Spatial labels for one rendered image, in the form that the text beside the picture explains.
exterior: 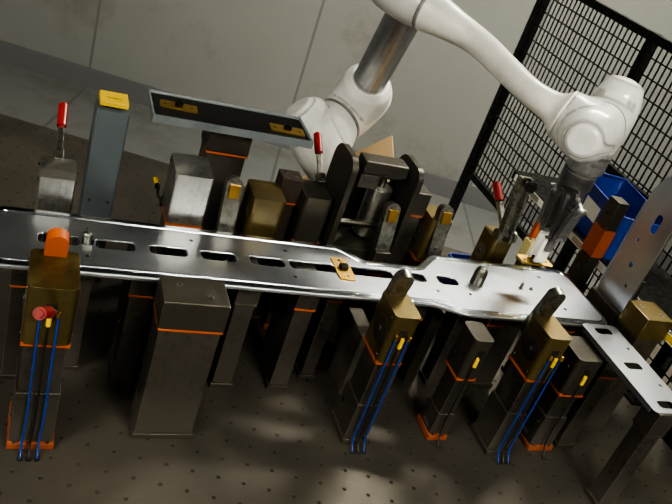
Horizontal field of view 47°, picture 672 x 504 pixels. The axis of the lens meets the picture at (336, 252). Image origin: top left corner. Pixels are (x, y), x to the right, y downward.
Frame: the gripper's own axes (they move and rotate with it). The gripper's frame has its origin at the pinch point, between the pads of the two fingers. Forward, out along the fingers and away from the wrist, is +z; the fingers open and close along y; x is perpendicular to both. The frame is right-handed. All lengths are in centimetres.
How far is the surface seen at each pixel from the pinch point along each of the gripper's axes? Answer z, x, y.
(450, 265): 12.0, -16.5, -6.8
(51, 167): 6, -107, -16
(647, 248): -4.9, 26.6, 3.0
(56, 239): 2, -106, 16
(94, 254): 12, -98, 4
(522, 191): -5.9, 0.3, -15.7
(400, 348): 14.3, -40.4, 22.8
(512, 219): 1.5, 0.4, -14.6
